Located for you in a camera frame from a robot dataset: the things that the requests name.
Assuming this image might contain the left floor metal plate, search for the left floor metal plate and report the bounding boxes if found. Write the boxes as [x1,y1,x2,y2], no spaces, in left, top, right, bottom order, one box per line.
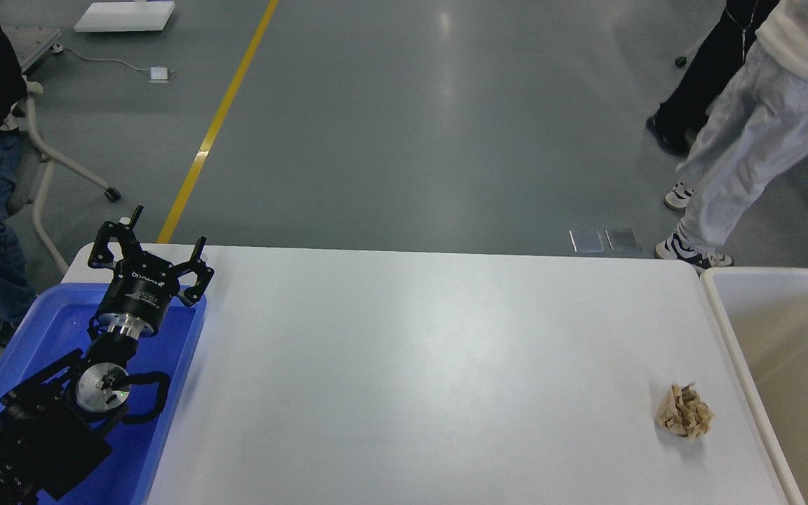
[570,229,604,255]

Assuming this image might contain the white cable on floor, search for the white cable on floor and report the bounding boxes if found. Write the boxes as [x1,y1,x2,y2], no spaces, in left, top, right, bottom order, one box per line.
[50,45,152,74]

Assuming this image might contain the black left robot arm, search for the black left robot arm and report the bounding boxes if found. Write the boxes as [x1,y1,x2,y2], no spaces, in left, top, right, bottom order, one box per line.
[0,206,214,504]

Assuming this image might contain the floor metal plate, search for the floor metal plate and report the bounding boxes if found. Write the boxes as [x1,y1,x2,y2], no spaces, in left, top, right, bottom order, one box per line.
[604,228,642,253]
[570,229,604,255]

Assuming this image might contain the beige plastic bin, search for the beige plastic bin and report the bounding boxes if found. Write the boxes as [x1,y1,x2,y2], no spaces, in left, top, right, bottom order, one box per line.
[701,267,808,504]

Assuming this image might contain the right floor metal plate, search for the right floor metal plate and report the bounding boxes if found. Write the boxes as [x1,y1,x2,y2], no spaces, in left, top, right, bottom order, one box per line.
[604,228,642,253]

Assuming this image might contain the white rolling chair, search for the white rolling chair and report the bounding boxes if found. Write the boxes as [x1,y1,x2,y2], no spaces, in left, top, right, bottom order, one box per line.
[6,80,121,274]

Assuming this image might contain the person in black clothes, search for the person in black clothes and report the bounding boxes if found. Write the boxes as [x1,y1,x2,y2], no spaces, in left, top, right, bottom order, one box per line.
[645,1,777,157]

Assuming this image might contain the white flat board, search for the white flat board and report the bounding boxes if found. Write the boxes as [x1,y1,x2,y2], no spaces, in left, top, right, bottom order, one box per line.
[74,1,175,33]

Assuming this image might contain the white power adapter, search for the white power adapter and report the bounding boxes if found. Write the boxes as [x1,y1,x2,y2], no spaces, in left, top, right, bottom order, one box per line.
[149,66,170,83]

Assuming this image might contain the blue plastic bin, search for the blue plastic bin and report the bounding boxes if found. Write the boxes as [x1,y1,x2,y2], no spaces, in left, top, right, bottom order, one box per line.
[0,283,208,504]

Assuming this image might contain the crumpled brown paper ball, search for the crumpled brown paper ball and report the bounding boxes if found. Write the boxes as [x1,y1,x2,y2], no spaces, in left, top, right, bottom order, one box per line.
[654,383,715,440]

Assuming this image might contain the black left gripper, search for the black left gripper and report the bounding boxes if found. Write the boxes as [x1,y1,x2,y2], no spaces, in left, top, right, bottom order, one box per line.
[88,206,215,337]

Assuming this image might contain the person in white clothes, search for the person in white clothes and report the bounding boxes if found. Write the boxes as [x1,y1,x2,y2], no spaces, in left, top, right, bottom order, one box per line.
[654,1,808,271]

